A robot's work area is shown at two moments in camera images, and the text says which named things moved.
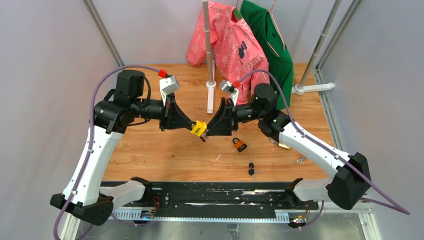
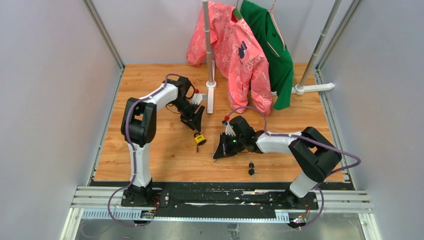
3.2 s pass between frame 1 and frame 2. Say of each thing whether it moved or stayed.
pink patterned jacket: stayed
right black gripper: moved
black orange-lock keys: stayed
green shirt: stayed
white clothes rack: stayed
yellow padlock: moved
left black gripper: moved
